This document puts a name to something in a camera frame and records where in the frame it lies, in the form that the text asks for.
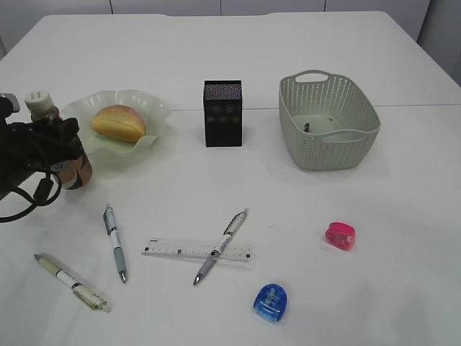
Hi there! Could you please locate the blue pencil sharpener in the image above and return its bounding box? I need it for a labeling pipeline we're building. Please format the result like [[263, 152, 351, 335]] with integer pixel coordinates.
[[253, 283, 287, 323]]

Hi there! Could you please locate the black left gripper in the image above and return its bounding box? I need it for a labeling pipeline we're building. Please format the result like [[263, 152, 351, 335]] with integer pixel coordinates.
[[1, 117, 83, 195]]

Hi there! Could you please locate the brown coffee bottle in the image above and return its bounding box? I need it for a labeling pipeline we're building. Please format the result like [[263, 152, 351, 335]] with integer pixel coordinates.
[[24, 91, 92, 190]]

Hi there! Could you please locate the bread roll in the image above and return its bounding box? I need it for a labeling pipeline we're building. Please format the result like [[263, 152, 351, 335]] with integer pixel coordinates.
[[91, 105, 146, 143]]

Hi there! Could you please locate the clear plastic ruler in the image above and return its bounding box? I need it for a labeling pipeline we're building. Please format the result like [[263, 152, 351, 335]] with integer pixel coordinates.
[[141, 238, 254, 262]]

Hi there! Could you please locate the light green woven basket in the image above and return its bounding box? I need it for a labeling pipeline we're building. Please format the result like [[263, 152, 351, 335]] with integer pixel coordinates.
[[279, 70, 380, 171]]

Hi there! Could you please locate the pink pencil sharpener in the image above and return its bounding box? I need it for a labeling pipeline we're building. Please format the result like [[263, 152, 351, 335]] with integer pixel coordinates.
[[325, 222, 356, 251]]

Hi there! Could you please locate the blue grey pen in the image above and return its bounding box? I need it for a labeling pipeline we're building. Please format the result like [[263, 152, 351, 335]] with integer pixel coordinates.
[[103, 204, 127, 283]]

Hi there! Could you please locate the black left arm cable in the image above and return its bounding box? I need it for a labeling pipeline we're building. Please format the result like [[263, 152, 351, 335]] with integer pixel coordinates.
[[0, 136, 62, 223]]

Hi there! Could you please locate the black pen holder box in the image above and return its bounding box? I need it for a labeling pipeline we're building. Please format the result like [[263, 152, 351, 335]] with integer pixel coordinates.
[[203, 80, 243, 147]]

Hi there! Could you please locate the pale green wavy plate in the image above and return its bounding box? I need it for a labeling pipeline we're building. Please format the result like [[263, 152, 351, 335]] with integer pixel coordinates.
[[60, 89, 173, 179]]

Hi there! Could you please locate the cream white pen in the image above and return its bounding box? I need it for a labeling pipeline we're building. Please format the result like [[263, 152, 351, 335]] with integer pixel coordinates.
[[34, 254, 111, 313]]

